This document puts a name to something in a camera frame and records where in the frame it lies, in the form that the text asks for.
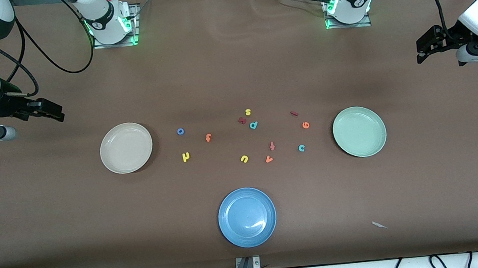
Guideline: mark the yellow letter u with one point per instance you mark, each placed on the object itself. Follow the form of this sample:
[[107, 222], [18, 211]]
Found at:
[[244, 159]]

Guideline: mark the orange letter e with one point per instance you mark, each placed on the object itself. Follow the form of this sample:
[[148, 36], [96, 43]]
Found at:
[[304, 125]]

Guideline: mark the blue round plate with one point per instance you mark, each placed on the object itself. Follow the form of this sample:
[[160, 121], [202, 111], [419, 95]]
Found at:
[[247, 217]]

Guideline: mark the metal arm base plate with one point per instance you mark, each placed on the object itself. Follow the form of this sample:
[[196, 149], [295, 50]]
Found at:
[[134, 29], [365, 24]]

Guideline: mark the yellow letter h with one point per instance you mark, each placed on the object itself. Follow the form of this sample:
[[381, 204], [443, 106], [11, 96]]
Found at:
[[186, 157]]

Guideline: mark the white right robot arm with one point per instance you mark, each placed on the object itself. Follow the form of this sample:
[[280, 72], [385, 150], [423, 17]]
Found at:
[[104, 15]]

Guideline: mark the small white paper scrap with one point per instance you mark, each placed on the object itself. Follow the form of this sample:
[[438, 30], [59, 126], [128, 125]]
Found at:
[[379, 225]]

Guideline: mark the orange letter j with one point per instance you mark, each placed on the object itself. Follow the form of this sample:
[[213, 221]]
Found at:
[[208, 137]]

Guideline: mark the dark red letter n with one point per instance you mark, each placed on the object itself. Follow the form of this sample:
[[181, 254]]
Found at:
[[242, 120]]

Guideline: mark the teal letter p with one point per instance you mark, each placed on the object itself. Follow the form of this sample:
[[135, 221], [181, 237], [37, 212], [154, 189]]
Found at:
[[253, 125]]

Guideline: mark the beige round plate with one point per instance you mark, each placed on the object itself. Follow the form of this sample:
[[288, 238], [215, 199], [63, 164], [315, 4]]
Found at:
[[126, 147]]

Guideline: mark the orange letter v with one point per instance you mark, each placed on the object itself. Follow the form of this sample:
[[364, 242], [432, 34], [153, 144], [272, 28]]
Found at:
[[269, 159]]

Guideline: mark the teal letter c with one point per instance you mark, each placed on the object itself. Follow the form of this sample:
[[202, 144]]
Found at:
[[300, 148]]

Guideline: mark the blue letter o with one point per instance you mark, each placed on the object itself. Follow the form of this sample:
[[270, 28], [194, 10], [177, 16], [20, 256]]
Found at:
[[179, 132]]

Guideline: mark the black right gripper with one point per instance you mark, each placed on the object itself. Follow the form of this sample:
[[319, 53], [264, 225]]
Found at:
[[10, 104]]

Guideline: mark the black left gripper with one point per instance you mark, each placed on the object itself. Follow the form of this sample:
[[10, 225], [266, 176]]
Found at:
[[451, 35]]

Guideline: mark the red letter f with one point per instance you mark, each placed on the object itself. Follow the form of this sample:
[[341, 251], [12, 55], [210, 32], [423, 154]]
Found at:
[[272, 145]]

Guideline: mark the green round plate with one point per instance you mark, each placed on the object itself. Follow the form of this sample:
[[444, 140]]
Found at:
[[359, 131]]

